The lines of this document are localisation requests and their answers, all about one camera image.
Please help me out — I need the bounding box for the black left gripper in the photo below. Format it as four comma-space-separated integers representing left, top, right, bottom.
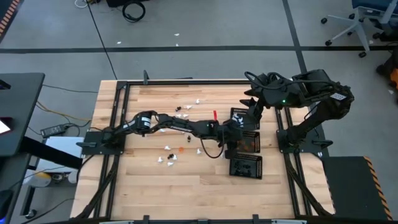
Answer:
217, 119, 252, 160

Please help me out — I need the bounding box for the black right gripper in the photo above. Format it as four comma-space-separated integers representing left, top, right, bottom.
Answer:
239, 73, 279, 124

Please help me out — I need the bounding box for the black mesh plastic basket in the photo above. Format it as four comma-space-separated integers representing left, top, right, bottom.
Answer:
229, 106, 261, 131
229, 152, 264, 180
238, 130, 261, 154

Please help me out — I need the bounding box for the black platform hazard edge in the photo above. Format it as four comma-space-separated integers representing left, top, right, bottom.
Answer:
320, 155, 394, 222

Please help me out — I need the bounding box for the office chair with castors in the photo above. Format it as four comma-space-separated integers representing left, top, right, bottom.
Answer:
320, 0, 398, 58

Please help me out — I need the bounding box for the black and orange machine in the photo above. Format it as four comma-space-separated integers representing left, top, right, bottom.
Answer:
375, 51, 398, 94

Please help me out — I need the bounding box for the large black box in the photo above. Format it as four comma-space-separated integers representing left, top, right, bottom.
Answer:
105, 0, 150, 7

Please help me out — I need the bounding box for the black power adapter brick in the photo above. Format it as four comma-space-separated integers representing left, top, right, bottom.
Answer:
40, 123, 70, 139

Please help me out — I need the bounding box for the black desk leg beam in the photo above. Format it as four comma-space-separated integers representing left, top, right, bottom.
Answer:
18, 136, 84, 170

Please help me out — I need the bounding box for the black desk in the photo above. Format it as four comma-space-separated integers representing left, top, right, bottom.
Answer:
0, 72, 46, 158

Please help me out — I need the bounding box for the hazard striped black mat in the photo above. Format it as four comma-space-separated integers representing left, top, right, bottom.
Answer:
0, 0, 20, 35

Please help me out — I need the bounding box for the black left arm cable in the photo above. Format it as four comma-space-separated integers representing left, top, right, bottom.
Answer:
200, 136, 225, 159

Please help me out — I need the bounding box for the black aluminium table frame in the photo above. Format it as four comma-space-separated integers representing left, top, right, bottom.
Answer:
74, 70, 335, 220

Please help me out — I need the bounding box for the coiled black cable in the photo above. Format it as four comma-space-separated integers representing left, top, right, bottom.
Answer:
121, 0, 146, 23

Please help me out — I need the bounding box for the long black floor cable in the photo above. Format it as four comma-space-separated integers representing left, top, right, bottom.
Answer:
85, 0, 118, 80

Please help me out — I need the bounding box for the thin black floor cable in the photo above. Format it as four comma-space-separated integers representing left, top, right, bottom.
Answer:
42, 83, 100, 94

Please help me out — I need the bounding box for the yellow floor cable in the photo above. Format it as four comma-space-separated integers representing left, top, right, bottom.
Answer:
35, 101, 93, 122

